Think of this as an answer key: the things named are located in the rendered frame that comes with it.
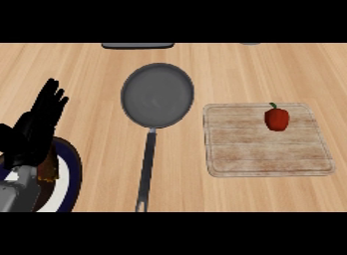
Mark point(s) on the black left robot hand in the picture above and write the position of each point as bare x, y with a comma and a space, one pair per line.
31, 132

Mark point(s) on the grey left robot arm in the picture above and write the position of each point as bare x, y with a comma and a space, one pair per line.
8, 194

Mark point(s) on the red bell pepper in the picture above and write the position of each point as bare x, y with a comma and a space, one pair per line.
276, 119

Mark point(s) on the pale wooden cutting board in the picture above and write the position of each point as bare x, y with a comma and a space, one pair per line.
267, 142

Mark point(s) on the grey frying pan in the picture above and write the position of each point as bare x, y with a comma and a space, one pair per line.
155, 99

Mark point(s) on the brown food piece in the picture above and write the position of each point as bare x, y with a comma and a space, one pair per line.
48, 166

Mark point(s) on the white plate with blue rim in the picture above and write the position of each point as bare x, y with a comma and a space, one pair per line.
66, 181

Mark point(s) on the dark grey flat appliance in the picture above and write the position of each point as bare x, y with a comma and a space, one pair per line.
137, 45

